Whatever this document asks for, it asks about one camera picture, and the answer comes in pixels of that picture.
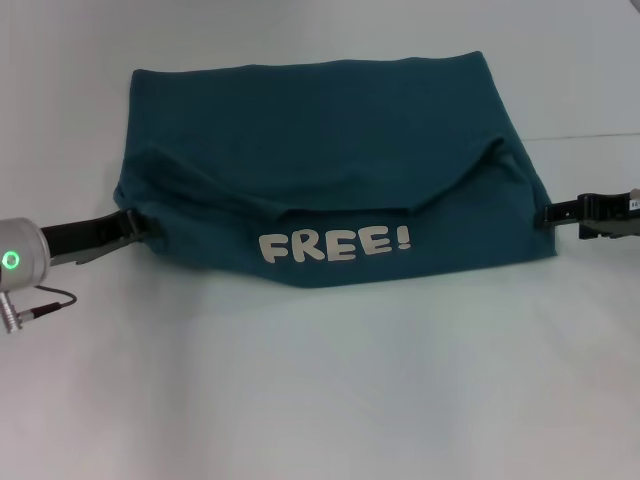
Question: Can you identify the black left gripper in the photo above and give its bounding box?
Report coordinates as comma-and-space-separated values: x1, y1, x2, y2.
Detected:
39, 207, 164, 267

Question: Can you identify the teal blue t-shirt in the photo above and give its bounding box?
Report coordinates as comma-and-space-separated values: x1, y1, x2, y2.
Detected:
112, 49, 559, 291

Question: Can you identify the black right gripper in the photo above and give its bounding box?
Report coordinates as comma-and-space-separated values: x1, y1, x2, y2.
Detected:
543, 192, 640, 242

